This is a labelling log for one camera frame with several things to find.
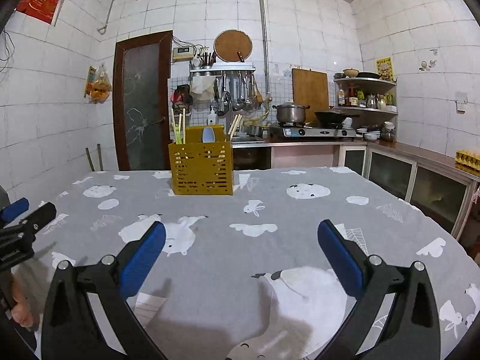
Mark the yellow perforated utensil holder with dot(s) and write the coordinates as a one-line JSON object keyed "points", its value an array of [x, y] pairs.
{"points": [[202, 168]]}

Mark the dark wooden glass door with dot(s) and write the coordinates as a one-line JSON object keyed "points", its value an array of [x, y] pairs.
{"points": [[142, 67]]}

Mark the red paper poster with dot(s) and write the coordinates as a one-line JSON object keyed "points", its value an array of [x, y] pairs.
{"points": [[42, 10]]}

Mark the orange plastic bag on wall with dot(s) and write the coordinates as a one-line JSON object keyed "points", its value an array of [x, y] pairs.
{"points": [[97, 85]]}

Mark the wooden chopstick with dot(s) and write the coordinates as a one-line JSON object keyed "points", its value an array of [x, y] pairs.
{"points": [[232, 127], [183, 126], [173, 121], [179, 130], [237, 125]]}

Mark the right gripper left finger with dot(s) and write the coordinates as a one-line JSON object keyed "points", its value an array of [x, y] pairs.
{"points": [[70, 329]]}

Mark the rectangular wooden cutting board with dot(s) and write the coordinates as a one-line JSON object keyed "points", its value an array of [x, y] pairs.
{"points": [[310, 89]]}

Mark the yellow wall poster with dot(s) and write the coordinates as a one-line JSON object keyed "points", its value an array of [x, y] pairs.
{"points": [[385, 69]]}

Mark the light blue plastic spoon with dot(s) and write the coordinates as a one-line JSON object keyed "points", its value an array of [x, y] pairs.
{"points": [[208, 135]]}

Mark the white soap bottle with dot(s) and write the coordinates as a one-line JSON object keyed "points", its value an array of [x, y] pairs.
{"points": [[212, 117]]}

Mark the white wall switch box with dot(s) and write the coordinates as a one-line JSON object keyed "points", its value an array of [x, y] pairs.
{"points": [[461, 100]]}

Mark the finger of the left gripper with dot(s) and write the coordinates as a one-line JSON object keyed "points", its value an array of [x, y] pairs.
{"points": [[37, 220], [10, 212]]}

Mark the grey animal print tablecloth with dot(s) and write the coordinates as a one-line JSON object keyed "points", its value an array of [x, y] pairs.
{"points": [[242, 276]]}

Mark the steel cooking pot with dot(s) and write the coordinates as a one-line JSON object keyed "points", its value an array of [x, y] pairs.
{"points": [[291, 113]]}

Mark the yellow egg tray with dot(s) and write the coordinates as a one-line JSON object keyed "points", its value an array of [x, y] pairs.
{"points": [[469, 159]]}

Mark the corner wall shelf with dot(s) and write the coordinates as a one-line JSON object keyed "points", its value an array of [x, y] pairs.
{"points": [[365, 96]]}

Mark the wooden sticks by wall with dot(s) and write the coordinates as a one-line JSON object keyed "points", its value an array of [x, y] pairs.
{"points": [[95, 158]]}

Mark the person left hand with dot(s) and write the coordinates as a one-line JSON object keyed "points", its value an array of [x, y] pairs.
{"points": [[21, 311]]}

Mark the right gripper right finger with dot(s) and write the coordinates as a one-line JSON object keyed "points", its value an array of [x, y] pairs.
{"points": [[411, 328]]}

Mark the gas stove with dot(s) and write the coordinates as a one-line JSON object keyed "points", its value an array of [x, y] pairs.
{"points": [[291, 132]]}

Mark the black wok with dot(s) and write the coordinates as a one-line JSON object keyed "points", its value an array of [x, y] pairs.
{"points": [[331, 118]]}

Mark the hanging utensil rack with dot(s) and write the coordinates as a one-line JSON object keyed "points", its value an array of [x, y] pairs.
{"points": [[226, 87]]}

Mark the green frog handle utensil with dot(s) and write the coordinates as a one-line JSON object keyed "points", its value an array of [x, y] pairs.
{"points": [[178, 134]]}

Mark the kitchen counter cabinets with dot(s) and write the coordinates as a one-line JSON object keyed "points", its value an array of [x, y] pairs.
{"points": [[432, 182]]}

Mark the round wooden board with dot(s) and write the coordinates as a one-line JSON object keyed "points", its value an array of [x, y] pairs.
{"points": [[233, 46]]}

